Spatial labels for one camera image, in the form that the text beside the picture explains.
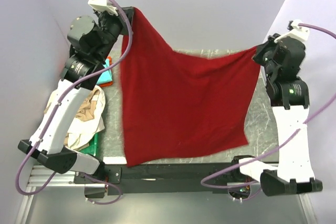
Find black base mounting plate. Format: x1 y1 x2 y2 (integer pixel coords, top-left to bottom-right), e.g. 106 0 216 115
73 163 262 196

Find folded orange t shirt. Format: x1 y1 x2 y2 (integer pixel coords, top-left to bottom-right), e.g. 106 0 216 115
101 56 114 89

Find folded teal t shirt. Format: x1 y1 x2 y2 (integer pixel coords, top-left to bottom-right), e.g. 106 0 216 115
99 57 113 85

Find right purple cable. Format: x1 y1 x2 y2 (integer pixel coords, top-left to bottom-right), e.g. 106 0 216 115
201 23 336 202

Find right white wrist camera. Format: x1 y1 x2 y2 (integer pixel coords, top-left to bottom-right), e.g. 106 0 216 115
274 19 310 43

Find green plastic tray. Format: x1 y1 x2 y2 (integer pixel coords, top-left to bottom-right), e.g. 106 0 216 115
79 133 99 156

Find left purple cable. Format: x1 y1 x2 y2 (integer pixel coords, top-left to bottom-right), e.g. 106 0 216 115
15 0 134 206

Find white t shirt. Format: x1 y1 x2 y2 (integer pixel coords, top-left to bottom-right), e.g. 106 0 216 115
47 84 107 150

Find aluminium rail frame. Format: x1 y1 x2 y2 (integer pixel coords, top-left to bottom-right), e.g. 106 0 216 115
26 165 107 199

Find purple cable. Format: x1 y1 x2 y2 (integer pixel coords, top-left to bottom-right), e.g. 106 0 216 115
15 0 134 206
201 23 336 202

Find red t shirt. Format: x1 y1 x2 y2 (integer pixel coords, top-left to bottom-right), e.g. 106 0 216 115
120 9 260 167

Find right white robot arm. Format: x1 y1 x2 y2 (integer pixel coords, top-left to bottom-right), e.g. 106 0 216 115
232 34 323 196

